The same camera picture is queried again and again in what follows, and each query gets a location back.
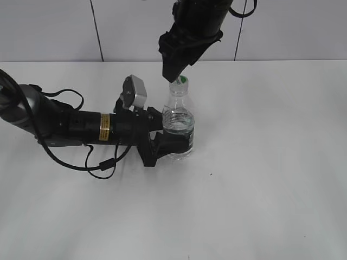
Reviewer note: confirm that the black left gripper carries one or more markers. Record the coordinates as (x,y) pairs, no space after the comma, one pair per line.
(133,128)

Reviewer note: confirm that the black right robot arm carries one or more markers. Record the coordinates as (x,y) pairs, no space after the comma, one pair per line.
(197,26)

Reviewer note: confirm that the white green bottle cap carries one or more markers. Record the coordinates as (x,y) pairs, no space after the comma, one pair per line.
(181,81)

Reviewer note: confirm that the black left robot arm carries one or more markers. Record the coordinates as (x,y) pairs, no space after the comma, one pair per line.
(58,124)

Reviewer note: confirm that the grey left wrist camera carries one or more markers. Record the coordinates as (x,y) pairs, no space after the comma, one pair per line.
(134,92)

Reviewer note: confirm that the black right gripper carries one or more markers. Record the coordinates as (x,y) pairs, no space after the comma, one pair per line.
(180,49)

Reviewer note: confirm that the clear Cestbon water bottle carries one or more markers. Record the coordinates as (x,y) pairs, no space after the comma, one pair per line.
(177,117)

